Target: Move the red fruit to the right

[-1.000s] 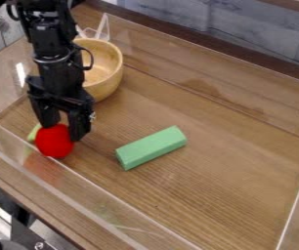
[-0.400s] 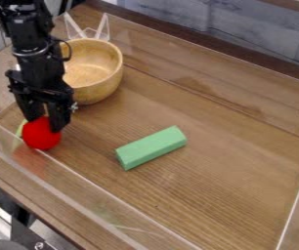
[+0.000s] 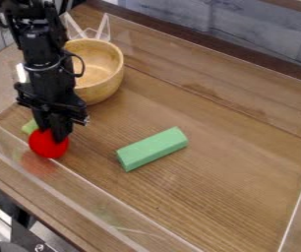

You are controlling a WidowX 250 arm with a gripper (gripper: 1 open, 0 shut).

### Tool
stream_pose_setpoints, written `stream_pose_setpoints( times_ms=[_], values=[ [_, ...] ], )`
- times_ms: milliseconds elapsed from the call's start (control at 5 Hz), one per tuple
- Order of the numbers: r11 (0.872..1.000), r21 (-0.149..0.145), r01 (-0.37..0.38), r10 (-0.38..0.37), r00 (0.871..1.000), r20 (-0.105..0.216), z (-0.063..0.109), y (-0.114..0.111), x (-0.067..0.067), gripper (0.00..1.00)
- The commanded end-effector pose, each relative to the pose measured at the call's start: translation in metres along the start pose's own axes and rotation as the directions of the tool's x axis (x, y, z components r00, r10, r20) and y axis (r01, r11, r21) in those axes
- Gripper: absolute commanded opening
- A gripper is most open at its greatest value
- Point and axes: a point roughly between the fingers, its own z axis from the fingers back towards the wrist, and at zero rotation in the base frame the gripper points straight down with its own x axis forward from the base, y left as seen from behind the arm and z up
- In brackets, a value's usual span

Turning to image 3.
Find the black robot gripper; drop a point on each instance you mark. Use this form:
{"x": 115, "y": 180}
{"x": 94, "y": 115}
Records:
{"x": 48, "y": 94}

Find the red plush fruit green leaf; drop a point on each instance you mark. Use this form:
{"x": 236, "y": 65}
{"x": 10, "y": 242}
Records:
{"x": 42, "y": 141}

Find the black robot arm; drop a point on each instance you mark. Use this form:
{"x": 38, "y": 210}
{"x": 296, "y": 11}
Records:
{"x": 39, "y": 33}

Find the light wooden bowl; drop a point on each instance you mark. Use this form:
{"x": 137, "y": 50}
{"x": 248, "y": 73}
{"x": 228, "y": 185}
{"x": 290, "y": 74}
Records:
{"x": 104, "y": 68}

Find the green rectangular foam block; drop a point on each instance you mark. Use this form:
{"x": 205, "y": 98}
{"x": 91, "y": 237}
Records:
{"x": 151, "y": 148}

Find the black metal stand base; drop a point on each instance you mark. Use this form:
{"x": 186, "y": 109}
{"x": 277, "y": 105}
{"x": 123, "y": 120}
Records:
{"x": 22, "y": 234}

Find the clear acrylic corner bracket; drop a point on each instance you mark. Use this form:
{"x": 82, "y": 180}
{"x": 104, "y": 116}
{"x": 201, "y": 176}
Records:
{"x": 75, "y": 32}

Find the clear acrylic tray enclosure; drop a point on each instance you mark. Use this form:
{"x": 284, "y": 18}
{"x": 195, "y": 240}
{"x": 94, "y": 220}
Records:
{"x": 186, "y": 165}

